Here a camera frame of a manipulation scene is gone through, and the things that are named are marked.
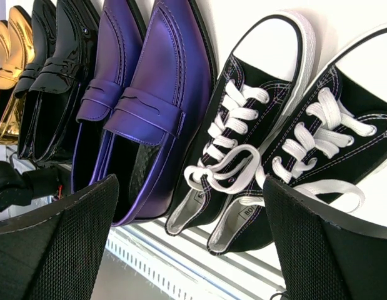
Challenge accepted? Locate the white slotted cable duct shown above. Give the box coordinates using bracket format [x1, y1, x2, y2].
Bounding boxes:
[104, 239, 213, 300]

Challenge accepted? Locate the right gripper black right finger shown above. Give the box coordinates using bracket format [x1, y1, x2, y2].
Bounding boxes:
[263, 176, 387, 299]

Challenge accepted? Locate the gold loafer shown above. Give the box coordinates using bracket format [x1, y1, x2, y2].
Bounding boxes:
[0, 6, 35, 145]
[0, 20, 12, 121]

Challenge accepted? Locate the black patent loafer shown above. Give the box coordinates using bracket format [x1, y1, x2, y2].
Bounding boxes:
[14, 0, 56, 159]
[31, 1, 99, 163]

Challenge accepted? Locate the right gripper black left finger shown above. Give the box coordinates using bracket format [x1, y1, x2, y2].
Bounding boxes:
[0, 174, 119, 299]

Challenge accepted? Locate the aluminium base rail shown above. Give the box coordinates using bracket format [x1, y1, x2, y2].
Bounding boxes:
[108, 215, 286, 290]

